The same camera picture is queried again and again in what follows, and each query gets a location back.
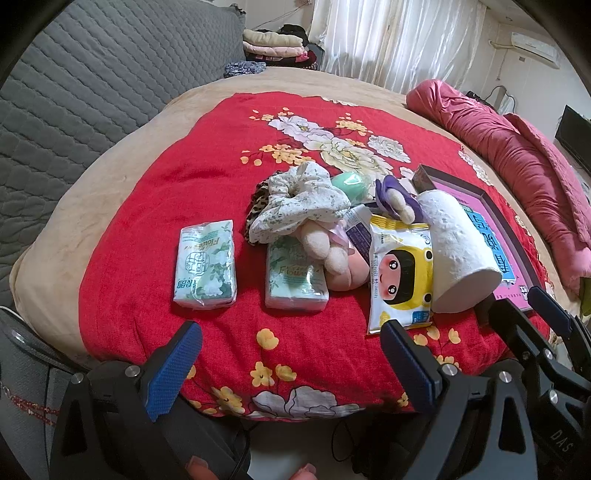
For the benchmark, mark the blue patterned cloth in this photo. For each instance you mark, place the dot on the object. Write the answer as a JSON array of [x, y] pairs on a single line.
[[240, 68]]

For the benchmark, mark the white floral scrunchie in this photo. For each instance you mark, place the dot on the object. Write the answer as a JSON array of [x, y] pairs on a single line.
[[295, 196]]

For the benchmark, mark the green makeup sponge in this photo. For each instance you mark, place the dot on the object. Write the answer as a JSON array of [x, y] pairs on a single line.
[[354, 185]]

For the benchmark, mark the yellow wet wipes pack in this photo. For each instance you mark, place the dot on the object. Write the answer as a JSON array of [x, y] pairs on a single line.
[[401, 274]]

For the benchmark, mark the blue white wipes packet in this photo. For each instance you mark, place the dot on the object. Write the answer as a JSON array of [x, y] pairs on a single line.
[[357, 221]]

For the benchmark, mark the white sheer curtain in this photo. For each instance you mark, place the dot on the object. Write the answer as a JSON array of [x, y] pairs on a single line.
[[398, 44]]

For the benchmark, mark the person's hand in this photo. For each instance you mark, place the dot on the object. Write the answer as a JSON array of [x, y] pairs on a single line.
[[198, 469]]

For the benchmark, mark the red floral blanket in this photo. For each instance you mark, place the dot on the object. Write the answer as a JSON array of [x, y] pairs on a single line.
[[256, 363]]

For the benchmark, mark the leopard print scrunchie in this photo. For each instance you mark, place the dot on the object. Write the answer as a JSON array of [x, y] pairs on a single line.
[[258, 202]]

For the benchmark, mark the black wall television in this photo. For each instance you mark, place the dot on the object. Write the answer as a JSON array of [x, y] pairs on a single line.
[[574, 134]]

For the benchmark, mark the pink makeup sponge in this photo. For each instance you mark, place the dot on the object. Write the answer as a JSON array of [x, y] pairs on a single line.
[[358, 273]]

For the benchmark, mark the white paper towel roll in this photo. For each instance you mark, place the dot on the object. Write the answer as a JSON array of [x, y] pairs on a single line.
[[465, 272]]

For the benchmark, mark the white air conditioner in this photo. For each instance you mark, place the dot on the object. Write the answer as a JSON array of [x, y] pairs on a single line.
[[540, 50]]

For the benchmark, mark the grey quilted headboard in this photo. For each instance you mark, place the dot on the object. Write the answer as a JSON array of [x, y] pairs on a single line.
[[96, 73]]

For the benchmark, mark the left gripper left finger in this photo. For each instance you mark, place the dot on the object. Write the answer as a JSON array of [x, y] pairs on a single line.
[[164, 373]]

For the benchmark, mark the plush bear pink dress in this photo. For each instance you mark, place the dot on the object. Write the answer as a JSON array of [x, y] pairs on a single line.
[[328, 243]]

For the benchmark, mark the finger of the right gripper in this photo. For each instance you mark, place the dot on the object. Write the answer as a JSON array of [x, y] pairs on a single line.
[[570, 328], [522, 338]]

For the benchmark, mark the pink rolled duvet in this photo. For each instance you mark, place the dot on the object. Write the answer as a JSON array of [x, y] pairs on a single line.
[[531, 166]]

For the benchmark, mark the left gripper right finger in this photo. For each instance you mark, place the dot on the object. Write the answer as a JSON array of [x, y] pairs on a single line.
[[415, 366]]

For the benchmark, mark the plush bear purple dress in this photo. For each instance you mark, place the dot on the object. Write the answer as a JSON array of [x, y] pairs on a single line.
[[394, 200]]

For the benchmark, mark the green tissue pack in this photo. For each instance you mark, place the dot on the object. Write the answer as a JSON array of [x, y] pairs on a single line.
[[293, 280], [205, 276]]

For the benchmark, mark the stack of folded clothes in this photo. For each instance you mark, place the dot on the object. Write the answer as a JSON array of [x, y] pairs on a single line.
[[287, 47]]

